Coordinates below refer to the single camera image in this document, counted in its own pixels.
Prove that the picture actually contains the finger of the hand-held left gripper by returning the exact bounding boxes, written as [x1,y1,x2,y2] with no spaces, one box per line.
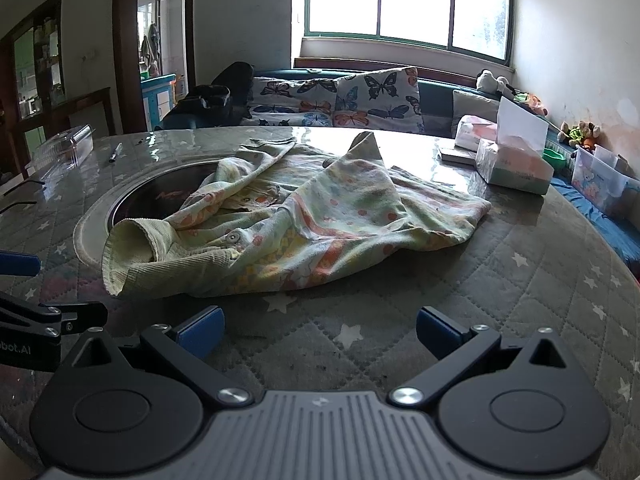
[0,249,42,277]
[0,291,109,342]

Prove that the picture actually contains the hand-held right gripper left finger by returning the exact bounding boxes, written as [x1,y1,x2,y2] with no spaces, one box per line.
[59,305,254,407]

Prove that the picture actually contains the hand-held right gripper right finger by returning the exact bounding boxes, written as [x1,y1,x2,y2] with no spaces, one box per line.
[389,305,584,407]

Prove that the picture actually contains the pale printed shirt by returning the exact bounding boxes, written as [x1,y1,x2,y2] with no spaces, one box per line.
[101,131,494,300]

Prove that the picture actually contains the black clothes pile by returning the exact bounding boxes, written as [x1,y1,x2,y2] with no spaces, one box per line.
[161,61,256,131]

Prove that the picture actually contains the hanging clothes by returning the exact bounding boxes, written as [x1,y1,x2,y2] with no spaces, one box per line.
[139,22,162,76]

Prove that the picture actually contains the grey star quilted table cover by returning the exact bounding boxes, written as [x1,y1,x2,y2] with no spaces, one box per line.
[0,126,640,480]

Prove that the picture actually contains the clear plastic container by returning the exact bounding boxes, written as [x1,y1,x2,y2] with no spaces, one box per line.
[22,124,96,182]

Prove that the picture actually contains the round black cooktop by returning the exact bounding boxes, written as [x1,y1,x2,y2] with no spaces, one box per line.
[111,161,223,227]

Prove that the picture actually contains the dark wooden chair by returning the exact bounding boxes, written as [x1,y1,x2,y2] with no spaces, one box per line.
[64,87,114,137]

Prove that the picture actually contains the pink green tissue pack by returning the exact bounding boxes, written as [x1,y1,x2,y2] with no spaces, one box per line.
[473,135,555,196]

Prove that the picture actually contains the glass door cabinet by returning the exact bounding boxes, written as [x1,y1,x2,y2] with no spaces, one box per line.
[0,0,67,181]

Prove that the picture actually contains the blue cabinet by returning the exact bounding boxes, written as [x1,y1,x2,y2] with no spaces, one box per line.
[140,73,177,131]

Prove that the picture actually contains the clear storage box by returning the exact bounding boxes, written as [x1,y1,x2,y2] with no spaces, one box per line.
[572,144,640,214]

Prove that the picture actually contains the grey pillow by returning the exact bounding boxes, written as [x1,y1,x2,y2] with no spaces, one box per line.
[451,88,501,141]

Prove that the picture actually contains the white card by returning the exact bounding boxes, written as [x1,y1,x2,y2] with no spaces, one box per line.
[495,95,550,153]

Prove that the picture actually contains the butterfly print pillow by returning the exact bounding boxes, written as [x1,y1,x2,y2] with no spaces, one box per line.
[249,76,339,109]
[240,103,337,129]
[333,66,426,135]

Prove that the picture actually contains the brown green plush toy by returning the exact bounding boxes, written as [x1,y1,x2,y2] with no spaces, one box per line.
[556,120,602,154]

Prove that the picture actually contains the pink plush toy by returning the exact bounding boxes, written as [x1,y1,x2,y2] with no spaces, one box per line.
[519,92,549,117]

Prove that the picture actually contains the panda plush toy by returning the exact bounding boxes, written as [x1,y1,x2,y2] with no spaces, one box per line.
[474,68,511,95]

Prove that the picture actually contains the green framed window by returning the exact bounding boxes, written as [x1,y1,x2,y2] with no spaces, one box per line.
[291,0,516,64]

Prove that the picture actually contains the dark wooden door frame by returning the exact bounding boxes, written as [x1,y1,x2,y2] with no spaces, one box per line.
[112,0,196,134]

